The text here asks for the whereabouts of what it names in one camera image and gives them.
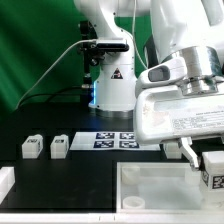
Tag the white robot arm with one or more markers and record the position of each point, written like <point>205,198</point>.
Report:
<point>192,29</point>

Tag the white sheet with markers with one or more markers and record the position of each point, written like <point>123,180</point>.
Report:
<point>106,140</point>

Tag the white front rail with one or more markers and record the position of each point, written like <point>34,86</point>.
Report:
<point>8,218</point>

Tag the white obstacle left bracket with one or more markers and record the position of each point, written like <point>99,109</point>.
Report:
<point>7,180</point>

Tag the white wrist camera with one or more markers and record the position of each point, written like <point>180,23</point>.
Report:
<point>169,72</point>

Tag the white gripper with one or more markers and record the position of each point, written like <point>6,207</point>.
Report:
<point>164,114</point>

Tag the black camera on stand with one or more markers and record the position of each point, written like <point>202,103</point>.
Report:
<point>95,52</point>

